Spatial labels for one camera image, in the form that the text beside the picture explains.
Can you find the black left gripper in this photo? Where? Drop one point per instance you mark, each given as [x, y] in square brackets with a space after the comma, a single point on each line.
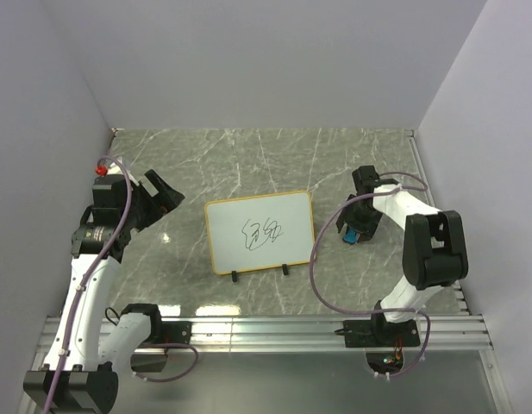
[159, 204]

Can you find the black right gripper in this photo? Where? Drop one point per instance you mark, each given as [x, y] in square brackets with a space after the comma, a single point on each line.
[368, 228]

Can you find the blue whiteboard eraser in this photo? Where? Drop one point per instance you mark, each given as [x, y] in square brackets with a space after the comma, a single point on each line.
[351, 236]

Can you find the yellow framed whiteboard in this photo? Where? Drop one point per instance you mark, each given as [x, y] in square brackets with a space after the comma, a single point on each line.
[260, 232]

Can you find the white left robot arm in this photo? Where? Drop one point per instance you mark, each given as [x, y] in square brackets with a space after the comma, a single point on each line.
[80, 373]

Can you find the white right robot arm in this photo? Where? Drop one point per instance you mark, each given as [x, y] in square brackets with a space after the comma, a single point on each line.
[425, 272]

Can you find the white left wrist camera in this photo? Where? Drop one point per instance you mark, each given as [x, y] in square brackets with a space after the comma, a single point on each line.
[110, 168]

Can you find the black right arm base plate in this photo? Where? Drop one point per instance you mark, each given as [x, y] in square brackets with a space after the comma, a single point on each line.
[360, 334]

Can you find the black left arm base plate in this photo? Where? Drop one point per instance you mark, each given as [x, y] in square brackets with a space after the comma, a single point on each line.
[176, 332]

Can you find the aluminium right side rail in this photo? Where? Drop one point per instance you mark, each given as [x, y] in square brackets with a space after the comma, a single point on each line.
[439, 236]

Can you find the aluminium rail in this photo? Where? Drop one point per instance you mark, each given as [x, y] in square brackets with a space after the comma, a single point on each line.
[325, 333]
[439, 236]

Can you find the aluminium front rail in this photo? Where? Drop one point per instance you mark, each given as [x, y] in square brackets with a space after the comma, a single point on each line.
[325, 333]

